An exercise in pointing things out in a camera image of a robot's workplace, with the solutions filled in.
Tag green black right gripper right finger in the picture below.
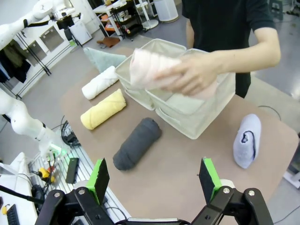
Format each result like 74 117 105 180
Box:
178 157 274 225

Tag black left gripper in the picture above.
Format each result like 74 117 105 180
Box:
57 18 76 30

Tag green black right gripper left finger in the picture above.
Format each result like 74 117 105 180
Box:
35 157 132 225

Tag lavender towel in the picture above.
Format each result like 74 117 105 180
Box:
232 113 262 169

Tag dark grey towel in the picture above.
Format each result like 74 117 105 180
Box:
112 117 163 171

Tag pink towel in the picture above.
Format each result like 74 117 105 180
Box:
129 48 218 99

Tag person's left forearm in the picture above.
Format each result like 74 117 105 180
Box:
219 43 282 75

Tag person's right forearm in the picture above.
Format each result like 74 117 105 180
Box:
186 22 195 48

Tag person's left hand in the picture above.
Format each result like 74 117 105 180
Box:
153 52 226 97

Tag small white cabinet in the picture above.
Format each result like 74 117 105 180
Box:
69 20 92 45

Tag black rectangular box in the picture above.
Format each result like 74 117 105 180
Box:
65 157 80 184

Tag white shelf table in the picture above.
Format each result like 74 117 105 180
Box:
92 0 132 38

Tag brown cloth on floor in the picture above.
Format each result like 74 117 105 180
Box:
97 37 120 49

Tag teal folded towel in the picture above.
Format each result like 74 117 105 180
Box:
83 46 127 73

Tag black clothes rack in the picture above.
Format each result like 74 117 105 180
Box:
9 30 52 99

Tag yellow tool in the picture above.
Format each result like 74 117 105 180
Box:
38 167 56 183

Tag beige fabric storage bin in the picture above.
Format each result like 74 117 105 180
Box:
145 48 236 141
114 38 188 111

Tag dark hanging clothes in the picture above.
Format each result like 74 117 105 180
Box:
0 39 31 84

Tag black trolley cart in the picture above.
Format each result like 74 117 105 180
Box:
114 0 144 42

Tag white rolled towel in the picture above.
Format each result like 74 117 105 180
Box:
81 65 120 100

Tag yellow rolled towel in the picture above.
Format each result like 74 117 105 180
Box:
80 88 127 130

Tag white round stand base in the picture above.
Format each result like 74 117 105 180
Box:
142 0 160 30

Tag black keyboard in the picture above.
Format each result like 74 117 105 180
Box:
6 203 18 225

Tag white cylindrical air purifier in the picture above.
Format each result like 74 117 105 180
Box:
153 0 179 23

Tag seated person in black shirt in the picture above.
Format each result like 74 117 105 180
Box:
181 0 277 99

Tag black cable bundle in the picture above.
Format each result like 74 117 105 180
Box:
60 114 82 148

